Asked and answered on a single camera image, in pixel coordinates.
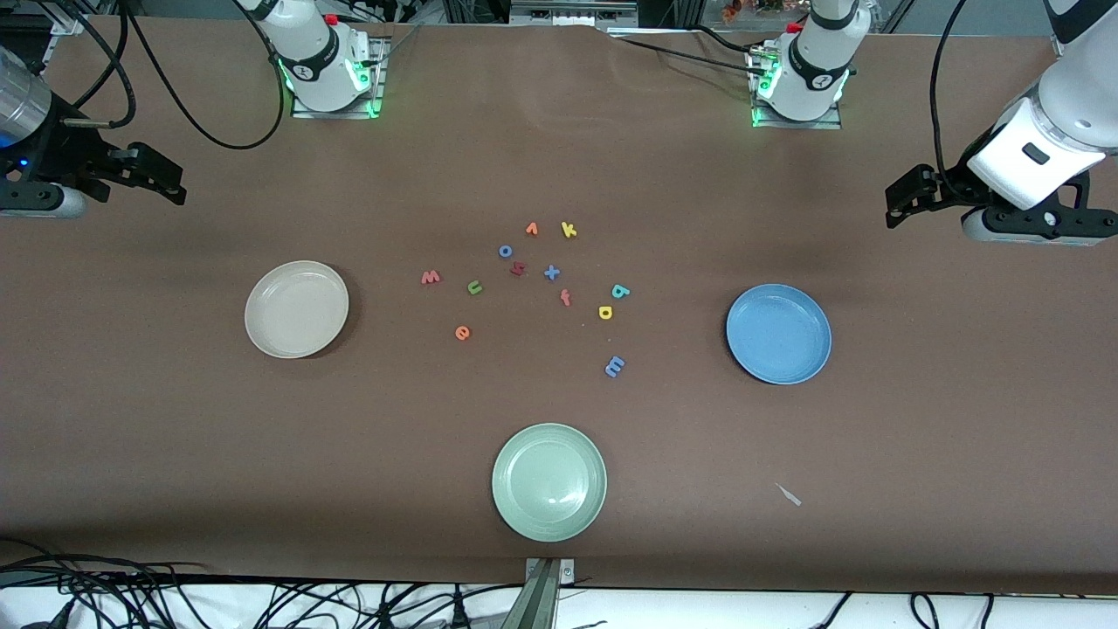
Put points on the blue round plate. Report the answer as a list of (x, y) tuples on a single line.
[(778, 334)]

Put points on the metal rack fixture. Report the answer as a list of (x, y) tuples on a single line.
[(572, 13)]

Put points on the brown table cover sheet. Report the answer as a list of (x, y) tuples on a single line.
[(175, 437)]

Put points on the aluminium frame rail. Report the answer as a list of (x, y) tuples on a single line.
[(68, 22)]

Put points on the beige round plate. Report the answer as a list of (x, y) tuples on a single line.
[(297, 309)]

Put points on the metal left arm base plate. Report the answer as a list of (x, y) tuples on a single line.
[(795, 125)]

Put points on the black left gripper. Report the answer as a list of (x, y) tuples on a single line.
[(954, 182)]

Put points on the white paper scrap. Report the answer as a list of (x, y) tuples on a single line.
[(789, 494)]

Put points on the teal foam letter b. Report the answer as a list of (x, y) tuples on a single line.
[(616, 288)]

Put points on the pink foam letter w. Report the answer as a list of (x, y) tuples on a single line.
[(431, 278)]

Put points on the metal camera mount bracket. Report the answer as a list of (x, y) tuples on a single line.
[(541, 603)]

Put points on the blue foam letter m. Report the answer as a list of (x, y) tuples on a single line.
[(615, 367)]

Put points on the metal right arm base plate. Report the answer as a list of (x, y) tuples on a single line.
[(336, 114)]

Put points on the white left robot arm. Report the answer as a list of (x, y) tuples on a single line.
[(817, 61)]

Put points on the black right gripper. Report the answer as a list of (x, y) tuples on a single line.
[(63, 150)]

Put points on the green round plate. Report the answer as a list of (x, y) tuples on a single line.
[(549, 482)]

